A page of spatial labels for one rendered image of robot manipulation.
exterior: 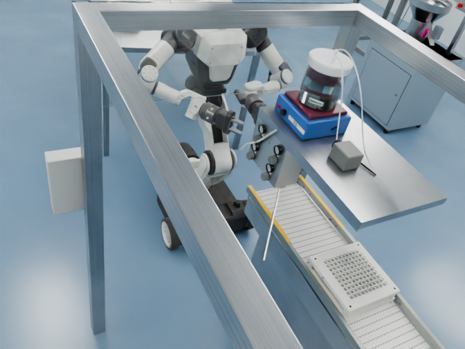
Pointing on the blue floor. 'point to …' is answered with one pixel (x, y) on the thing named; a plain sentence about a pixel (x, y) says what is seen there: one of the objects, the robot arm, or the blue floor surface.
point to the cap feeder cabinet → (396, 88)
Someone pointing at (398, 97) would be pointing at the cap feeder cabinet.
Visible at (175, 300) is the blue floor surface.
